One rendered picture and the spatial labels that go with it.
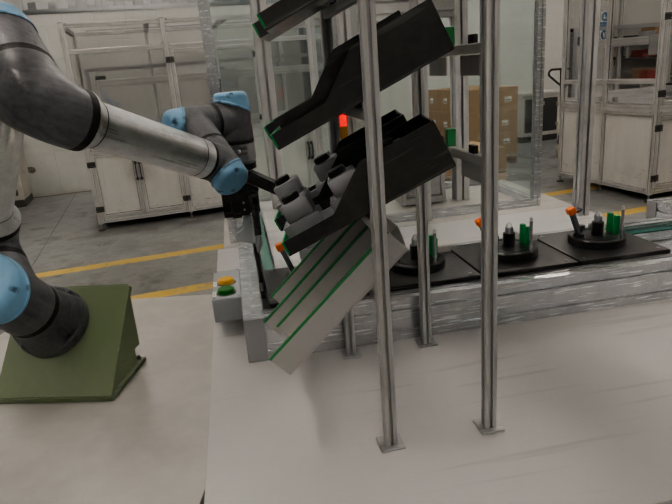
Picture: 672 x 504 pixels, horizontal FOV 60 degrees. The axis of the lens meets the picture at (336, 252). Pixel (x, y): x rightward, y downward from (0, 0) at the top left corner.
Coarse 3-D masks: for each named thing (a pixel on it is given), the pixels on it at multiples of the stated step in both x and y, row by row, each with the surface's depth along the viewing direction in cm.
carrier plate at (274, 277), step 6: (264, 270) 150; (270, 270) 150; (276, 270) 149; (282, 270) 149; (288, 270) 149; (264, 276) 146; (270, 276) 145; (276, 276) 145; (282, 276) 144; (270, 282) 141; (276, 282) 141; (270, 288) 137; (276, 288) 137; (270, 294) 133; (366, 294) 131; (270, 300) 130; (270, 306) 128; (276, 306) 128
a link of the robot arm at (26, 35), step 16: (0, 16) 84; (16, 16) 86; (0, 32) 82; (16, 32) 83; (32, 32) 86; (0, 48) 80; (32, 48) 82; (0, 128) 92; (0, 144) 95; (16, 144) 97; (0, 160) 97; (16, 160) 100; (0, 176) 99; (16, 176) 103; (0, 192) 102; (0, 208) 104; (16, 208) 112; (0, 224) 107; (16, 224) 110; (0, 240) 108; (16, 240) 112
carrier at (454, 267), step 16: (416, 240) 142; (432, 240) 142; (416, 256) 142; (432, 256) 143; (448, 256) 149; (400, 272) 139; (416, 272) 138; (432, 272) 138; (448, 272) 138; (464, 272) 137; (400, 288) 132
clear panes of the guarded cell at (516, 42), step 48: (240, 0) 242; (528, 0) 222; (240, 48) 247; (288, 48) 250; (528, 48) 226; (288, 96) 256; (384, 96) 264; (432, 96) 267; (480, 96) 271; (528, 96) 231; (480, 144) 278; (528, 144) 236; (528, 192) 241
